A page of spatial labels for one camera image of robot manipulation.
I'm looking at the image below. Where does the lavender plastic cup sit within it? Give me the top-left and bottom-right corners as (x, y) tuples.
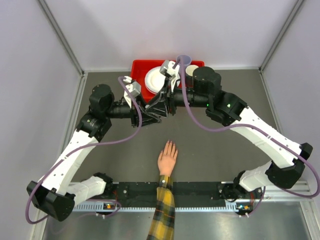
(176, 54), (192, 67)

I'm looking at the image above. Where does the red plastic tray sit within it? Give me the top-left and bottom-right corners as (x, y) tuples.
(130, 59), (205, 103)

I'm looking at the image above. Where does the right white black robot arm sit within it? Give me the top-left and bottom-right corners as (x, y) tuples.
(144, 65), (313, 198)

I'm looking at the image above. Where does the dark green mug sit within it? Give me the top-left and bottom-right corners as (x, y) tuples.
(185, 64), (199, 86)

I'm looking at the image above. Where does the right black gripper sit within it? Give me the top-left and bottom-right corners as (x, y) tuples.
(145, 78), (210, 119)

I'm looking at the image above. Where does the white plate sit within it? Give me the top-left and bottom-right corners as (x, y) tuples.
(144, 66), (166, 87)
(145, 85), (162, 95)

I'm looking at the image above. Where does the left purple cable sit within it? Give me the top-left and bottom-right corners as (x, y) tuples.
(25, 76), (143, 224)

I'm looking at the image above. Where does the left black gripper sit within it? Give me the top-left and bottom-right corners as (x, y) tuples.
(105, 92), (162, 128)

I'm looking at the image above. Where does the purple cable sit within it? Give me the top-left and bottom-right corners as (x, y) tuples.
(25, 76), (143, 224)
(174, 55), (320, 218)

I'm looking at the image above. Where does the aluminium frame rail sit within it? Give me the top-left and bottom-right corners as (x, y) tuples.
(67, 182), (310, 204)

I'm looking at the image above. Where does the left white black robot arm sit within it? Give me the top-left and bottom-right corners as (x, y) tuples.
(24, 81), (149, 225)

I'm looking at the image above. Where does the yellow plaid sleeve forearm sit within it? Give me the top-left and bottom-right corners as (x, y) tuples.
(146, 175), (176, 240)

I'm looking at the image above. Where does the mannequin hand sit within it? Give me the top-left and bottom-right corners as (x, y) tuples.
(157, 140), (178, 177)

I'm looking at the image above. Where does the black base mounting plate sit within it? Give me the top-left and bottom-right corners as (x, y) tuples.
(84, 181), (264, 207)

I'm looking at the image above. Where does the lower white plate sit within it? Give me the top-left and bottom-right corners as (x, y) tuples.
(145, 85), (162, 95)

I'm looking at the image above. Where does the upper white plate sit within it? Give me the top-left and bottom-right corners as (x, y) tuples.
(144, 66), (166, 87)

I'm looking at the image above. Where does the grey slotted cable duct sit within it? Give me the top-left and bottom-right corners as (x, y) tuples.
(49, 201), (253, 213)

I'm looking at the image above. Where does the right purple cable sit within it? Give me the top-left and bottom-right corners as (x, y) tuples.
(174, 55), (320, 218)

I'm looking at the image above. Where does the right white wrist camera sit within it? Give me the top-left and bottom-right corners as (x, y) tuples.
(159, 60), (181, 93)

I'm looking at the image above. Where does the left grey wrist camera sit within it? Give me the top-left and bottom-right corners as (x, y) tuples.
(123, 76), (141, 108)

